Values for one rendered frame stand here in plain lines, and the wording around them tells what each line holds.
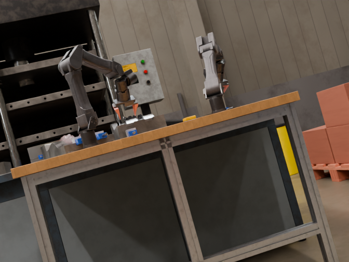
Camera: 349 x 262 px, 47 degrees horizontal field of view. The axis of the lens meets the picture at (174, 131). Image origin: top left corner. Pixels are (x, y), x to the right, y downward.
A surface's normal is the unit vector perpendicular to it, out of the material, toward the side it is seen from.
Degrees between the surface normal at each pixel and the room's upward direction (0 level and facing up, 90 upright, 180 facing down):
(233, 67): 90
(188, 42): 90
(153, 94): 90
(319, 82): 90
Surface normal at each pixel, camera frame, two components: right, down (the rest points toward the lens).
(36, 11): 0.22, -0.09
